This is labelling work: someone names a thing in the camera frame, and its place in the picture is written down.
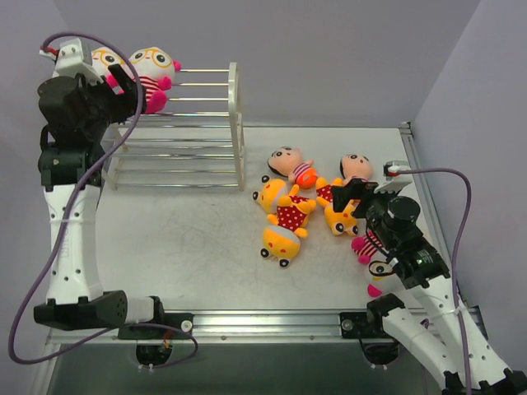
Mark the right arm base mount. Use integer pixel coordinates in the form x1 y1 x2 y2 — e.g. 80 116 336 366
339 294 405 340

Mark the pink plush with glasses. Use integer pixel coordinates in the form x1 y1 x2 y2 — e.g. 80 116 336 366
91 46 130 94

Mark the cream two-tier shelf rack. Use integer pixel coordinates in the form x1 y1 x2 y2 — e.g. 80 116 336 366
101 63 245 190

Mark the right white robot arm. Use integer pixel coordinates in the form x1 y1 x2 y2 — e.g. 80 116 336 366
332 179 526 394

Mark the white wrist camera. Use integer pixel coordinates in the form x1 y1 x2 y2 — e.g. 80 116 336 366
40 38 96 78
373 160 413 196

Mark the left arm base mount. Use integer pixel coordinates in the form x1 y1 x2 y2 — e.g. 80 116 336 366
118 296 194 341

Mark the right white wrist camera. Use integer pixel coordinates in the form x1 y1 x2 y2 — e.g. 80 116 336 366
373 160 413 196

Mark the peach boy plush middle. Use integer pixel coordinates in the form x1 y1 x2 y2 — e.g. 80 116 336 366
340 154 374 184

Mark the yellow bear plush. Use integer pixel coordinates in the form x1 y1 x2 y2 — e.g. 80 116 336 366
259 225 301 268
315 177 359 236
252 174 317 237

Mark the peach boy plush left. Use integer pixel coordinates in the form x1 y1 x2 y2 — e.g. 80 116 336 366
268 146 319 189

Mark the aluminium front rail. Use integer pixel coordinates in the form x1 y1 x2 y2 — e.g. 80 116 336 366
44 310 491 346

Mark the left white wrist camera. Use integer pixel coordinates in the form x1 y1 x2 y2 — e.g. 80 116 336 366
40 38 96 78

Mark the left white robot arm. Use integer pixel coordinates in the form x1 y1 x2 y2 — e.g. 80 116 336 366
33 65 166 338

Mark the peach boy plush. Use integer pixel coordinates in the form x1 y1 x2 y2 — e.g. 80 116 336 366
268 146 319 189
340 154 374 184

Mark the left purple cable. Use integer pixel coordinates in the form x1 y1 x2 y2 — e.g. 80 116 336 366
7 31 198 367

